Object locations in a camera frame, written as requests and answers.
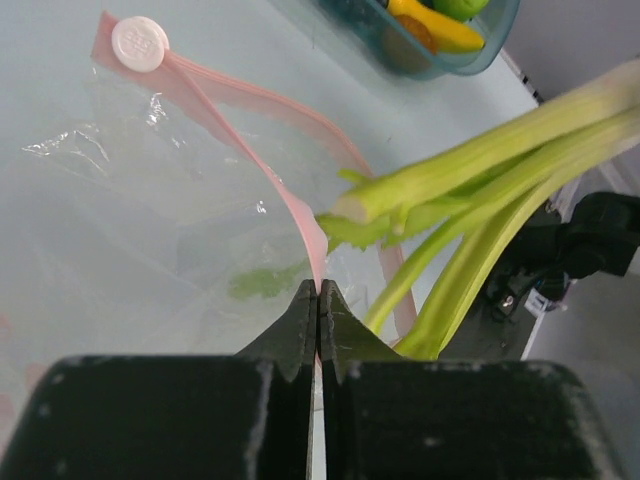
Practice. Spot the yellow toy banana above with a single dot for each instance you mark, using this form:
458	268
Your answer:
452	36

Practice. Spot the green celery stalk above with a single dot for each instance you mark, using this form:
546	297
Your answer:
479	194

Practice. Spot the clear zip top bag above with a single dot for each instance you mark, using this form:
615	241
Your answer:
145	146

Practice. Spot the small orange fruit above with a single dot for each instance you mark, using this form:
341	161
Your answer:
419	31

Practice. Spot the teal plastic food tray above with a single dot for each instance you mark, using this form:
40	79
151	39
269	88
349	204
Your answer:
400	53

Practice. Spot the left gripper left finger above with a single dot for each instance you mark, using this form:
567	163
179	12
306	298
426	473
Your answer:
243	416

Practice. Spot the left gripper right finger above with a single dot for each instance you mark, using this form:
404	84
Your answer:
387	417

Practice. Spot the green round fruit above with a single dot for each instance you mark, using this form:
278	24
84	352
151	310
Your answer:
460	10

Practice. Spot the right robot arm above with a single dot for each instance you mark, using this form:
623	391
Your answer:
534	273

